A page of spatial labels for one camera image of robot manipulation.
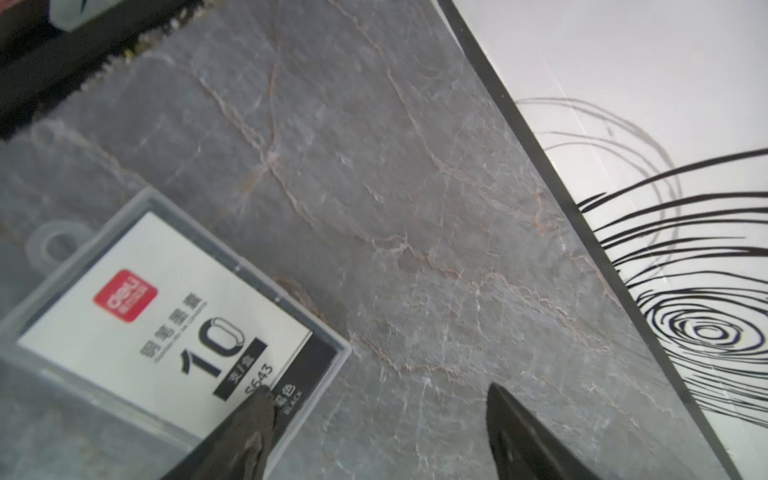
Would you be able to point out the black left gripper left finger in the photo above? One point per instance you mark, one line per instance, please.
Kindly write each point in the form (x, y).
(238, 448)

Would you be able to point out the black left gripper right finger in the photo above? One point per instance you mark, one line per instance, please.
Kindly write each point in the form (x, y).
(522, 447)

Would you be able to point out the clear lead refill box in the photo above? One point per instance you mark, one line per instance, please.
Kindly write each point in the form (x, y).
(155, 320)

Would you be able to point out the clear plastic scrap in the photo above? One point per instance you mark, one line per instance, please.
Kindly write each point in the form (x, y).
(69, 15)

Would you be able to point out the black frame rail left floor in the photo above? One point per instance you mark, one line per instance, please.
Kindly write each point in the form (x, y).
(41, 65)

